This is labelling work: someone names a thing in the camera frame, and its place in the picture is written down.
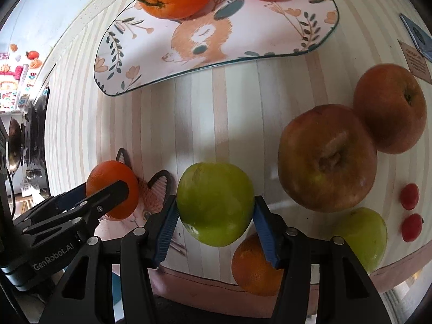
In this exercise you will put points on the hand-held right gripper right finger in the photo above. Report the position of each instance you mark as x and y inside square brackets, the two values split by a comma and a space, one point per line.
[266, 234]

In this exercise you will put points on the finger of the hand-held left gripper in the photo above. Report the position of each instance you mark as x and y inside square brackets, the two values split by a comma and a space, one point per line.
[108, 194]
[71, 197]

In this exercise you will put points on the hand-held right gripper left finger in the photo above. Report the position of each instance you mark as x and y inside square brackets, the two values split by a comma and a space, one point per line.
[167, 234]

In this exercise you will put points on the green apple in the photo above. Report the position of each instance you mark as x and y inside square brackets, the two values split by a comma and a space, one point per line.
[366, 233]
[214, 202]

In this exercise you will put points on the red apple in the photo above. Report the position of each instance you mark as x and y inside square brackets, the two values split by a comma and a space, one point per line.
[324, 162]
[388, 108]

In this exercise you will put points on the cherry tomato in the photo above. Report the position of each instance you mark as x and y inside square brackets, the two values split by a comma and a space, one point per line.
[411, 227]
[409, 196]

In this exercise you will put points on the floral printed plate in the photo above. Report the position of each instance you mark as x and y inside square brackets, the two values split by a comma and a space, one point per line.
[236, 40]

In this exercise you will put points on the black gas stove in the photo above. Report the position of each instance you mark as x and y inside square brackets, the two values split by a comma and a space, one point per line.
[33, 135]

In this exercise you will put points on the black frying pan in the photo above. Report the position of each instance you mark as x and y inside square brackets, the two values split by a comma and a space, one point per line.
[15, 141]

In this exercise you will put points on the brown label card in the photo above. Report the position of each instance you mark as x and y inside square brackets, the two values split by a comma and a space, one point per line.
[416, 64]

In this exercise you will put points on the blue smartphone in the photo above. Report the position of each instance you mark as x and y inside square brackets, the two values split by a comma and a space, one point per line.
[416, 33]

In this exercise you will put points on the colourful wall sticker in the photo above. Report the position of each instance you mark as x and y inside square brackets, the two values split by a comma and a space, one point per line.
[13, 84]

